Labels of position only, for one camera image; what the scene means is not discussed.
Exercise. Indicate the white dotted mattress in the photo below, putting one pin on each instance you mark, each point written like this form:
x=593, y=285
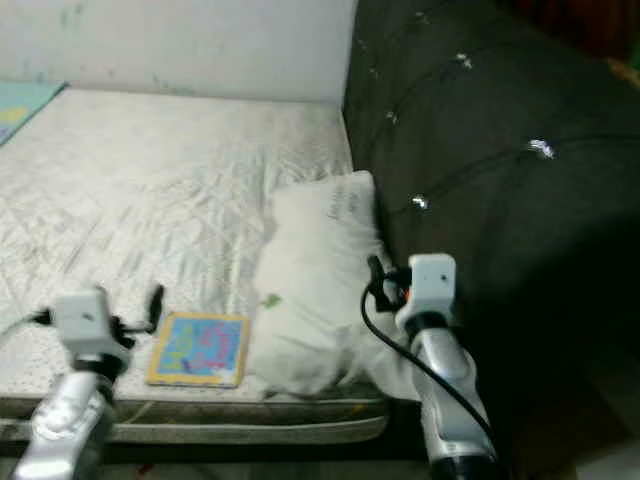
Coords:
x=140, y=200

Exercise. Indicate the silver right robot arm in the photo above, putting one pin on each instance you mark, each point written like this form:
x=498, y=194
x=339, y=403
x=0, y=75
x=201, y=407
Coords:
x=450, y=400

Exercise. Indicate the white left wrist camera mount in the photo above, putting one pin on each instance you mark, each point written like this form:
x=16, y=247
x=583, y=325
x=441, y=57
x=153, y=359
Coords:
x=85, y=320

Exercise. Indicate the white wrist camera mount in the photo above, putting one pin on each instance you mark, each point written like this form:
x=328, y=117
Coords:
x=85, y=320
x=432, y=285

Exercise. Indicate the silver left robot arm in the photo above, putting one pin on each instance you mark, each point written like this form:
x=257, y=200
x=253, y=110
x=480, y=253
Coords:
x=60, y=430

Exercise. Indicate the teal blanket with colourful hearts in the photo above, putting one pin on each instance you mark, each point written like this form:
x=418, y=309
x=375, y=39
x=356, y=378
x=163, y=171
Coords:
x=20, y=110

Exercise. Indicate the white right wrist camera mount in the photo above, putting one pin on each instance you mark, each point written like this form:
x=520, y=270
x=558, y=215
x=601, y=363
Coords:
x=432, y=285

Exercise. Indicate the black tufted headboard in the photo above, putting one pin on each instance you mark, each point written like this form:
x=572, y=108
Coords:
x=510, y=100

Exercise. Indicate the white pillow with tree print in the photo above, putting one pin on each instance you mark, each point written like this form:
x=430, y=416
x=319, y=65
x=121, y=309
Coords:
x=310, y=280

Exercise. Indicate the colourful children's board book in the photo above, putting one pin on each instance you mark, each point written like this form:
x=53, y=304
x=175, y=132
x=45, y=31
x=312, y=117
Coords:
x=200, y=350

